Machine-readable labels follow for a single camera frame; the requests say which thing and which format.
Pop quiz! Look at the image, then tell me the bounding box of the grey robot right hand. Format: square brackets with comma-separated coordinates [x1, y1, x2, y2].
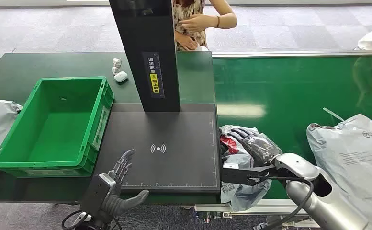
[227, 127, 283, 168]

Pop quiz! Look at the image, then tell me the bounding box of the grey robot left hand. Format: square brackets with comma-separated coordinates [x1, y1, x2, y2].
[101, 149, 150, 217]

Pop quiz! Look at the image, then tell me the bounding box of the courier bag with red print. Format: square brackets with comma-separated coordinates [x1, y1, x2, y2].
[218, 125, 273, 213]

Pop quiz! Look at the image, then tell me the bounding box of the black weighing device with column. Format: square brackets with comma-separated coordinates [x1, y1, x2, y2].
[90, 0, 222, 195]

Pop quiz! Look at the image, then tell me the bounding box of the green plastic basket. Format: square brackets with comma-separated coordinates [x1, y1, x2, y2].
[0, 76, 115, 178]

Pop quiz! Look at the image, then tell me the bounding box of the grey courier bag black print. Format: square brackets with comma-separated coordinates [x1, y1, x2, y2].
[306, 108, 372, 226]

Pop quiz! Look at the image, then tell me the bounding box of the white earbuds case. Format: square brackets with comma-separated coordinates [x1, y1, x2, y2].
[113, 71, 129, 83]

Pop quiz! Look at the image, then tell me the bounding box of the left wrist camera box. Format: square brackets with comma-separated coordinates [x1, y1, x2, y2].
[80, 172, 117, 219]

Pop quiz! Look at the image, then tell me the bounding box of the green conveyor belt aluminium frame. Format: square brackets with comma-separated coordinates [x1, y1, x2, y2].
[194, 50, 372, 229]

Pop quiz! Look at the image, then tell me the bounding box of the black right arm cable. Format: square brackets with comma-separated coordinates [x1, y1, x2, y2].
[252, 176, 315, 230]

